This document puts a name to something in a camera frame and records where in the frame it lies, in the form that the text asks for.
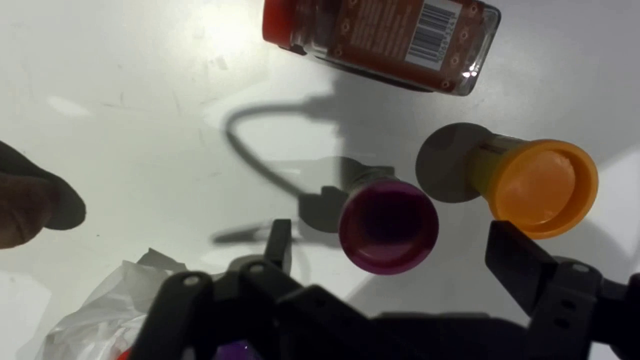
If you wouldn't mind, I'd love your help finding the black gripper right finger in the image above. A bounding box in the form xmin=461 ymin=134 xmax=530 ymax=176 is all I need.
xmin=484 ymin=221 xmax=640 ymax=360

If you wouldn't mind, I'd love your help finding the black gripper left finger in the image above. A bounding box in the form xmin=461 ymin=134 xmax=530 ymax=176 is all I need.
xmin=127 ymin=221 xmax=374 ymax=360

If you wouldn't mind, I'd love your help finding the orange lid playdough tub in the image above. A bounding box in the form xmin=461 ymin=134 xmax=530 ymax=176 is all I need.
xmin=414 ymin=123 xmax=600 ymax=242

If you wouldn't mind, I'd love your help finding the magenta lid playdough tub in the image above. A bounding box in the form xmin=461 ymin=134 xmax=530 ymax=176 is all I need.
xmin=337 ymin=178 xmax=439 ymax=276

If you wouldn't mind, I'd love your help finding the purple playdough tub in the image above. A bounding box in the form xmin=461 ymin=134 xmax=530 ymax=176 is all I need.
xmin=214 ymin=342 xmax=261 ymax=360

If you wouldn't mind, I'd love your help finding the white plastic bag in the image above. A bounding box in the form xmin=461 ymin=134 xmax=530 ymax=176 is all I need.
xmin=36 ymin=249 xmax=186 ymax=360

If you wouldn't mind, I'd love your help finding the red lid spice jar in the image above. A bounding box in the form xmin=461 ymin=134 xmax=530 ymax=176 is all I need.
xmin=261 ymin=0 xmax=502 ymax=97

